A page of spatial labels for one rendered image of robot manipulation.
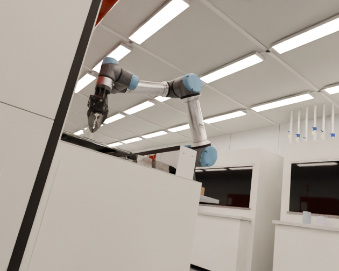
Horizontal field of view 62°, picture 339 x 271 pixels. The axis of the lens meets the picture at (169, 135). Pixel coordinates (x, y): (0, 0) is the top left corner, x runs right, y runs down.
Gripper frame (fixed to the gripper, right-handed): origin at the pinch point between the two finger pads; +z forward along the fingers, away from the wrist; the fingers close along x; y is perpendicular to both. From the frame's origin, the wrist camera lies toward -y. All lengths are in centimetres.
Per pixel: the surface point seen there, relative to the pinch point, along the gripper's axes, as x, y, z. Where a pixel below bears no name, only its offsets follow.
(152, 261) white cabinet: 36, 18, 46
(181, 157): 40.5, 7.7, 6.2
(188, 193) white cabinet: 45, 12, 21
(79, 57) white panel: 8, 60, -2
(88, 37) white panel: 8, 59, -8
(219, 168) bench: 139, -360, -71
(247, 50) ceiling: 111, -164, -178
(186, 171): 43.7, 5.6, 11.5
